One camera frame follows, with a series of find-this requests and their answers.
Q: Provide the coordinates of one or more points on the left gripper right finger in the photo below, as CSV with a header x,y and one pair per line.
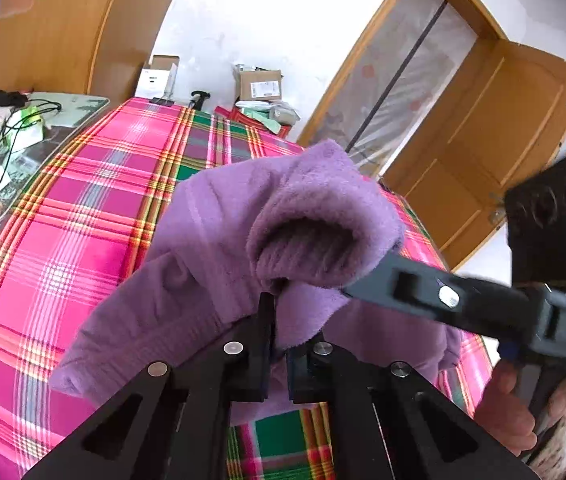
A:
x,y
391,423

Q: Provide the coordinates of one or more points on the purple fleece garment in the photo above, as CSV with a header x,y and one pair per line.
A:
x,y
300,227

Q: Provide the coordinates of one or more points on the pink plaid bed sheet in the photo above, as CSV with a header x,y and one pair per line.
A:
x,y
86,224

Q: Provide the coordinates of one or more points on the cluttered side table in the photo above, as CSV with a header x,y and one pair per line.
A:
x,y
31,135

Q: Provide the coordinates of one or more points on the person right hand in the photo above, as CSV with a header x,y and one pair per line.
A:
x,y
506,418

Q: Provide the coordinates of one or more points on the plastic door curtain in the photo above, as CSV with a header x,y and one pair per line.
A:
x,y
399,77

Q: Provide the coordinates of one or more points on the brown cardboard box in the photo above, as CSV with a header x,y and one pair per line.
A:
x,y
259,85

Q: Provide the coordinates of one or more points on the floral sleeve right forearm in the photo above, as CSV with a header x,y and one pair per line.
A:
x,y
550,463

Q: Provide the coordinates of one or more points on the wooden wardrobe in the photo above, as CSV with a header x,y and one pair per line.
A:
x,y
93,47

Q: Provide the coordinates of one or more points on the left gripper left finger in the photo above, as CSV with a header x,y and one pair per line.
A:
x,y
171,422

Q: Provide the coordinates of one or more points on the wooden door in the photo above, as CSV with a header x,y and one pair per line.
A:
x,y
501,119

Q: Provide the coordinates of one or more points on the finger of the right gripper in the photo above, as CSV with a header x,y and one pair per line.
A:
x,y
478,306

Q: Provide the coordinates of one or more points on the white small box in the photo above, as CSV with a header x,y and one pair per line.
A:
x,y
157,77

